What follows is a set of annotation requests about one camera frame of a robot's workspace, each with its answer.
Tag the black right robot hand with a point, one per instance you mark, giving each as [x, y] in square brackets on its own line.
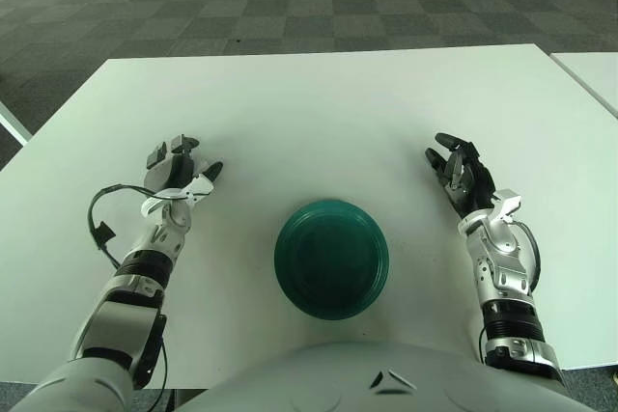
[478, 185]

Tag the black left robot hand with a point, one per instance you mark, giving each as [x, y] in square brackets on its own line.
[169, 171]

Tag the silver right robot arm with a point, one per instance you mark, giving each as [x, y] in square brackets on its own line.
[502, 277]

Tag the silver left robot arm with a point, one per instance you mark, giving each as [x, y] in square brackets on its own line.
[135, 282]

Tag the round green plate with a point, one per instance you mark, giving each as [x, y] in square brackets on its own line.
[333, 262]

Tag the white side table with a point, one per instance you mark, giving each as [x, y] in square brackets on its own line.
[596, 76]

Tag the white table with grey edge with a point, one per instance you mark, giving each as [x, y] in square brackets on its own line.
[13, 127]

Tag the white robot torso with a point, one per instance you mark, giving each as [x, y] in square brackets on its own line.
[338, 378]

